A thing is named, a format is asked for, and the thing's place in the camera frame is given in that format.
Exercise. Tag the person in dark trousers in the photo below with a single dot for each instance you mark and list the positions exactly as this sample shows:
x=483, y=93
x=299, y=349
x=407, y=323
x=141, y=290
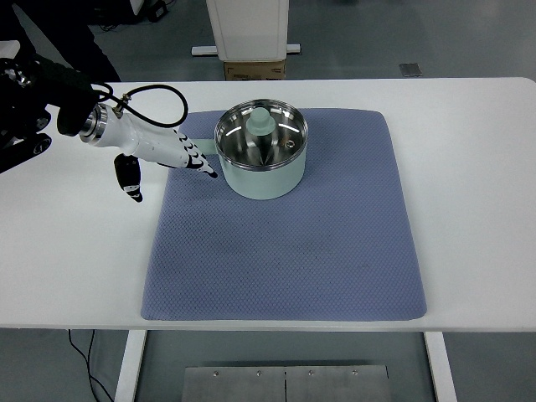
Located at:
x=63, y=24

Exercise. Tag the right white table leg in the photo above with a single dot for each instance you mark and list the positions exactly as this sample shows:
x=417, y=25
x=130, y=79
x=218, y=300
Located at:
x=440, y=368

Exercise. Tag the left white table leg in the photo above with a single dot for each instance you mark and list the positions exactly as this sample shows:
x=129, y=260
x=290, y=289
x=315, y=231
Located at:
x=131, y=363

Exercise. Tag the grey floor socket plate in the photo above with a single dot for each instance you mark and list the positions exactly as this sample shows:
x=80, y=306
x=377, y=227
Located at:
x=410, y=70

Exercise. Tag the white pedestal column base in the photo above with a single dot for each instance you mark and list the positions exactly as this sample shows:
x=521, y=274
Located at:
x=248, y=31

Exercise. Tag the green pot with handle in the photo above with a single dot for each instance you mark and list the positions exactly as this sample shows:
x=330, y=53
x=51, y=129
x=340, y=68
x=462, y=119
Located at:
x=254, y=184

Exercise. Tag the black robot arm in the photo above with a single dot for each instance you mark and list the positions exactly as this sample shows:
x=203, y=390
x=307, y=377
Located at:
x=28, y=86

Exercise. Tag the cardboard box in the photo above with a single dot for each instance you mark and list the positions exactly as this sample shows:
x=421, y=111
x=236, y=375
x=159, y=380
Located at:
x=258, y=70

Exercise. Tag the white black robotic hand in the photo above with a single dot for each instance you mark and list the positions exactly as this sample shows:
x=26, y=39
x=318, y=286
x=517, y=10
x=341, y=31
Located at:
x=139, y=140

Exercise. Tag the metal floor plate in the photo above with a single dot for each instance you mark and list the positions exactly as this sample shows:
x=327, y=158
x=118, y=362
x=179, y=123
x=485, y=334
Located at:
x=287, y=383

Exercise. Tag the white table leg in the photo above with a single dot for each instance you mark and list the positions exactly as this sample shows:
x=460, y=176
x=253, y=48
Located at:
x=440, y=368
x=131, y=363

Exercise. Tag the blue textured mat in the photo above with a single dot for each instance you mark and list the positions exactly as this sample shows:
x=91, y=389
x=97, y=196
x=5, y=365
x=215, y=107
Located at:
x=338, y=247

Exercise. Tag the glass pot lid green knob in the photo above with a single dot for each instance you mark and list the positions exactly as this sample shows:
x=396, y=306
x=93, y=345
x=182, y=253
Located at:
x=261, y=135

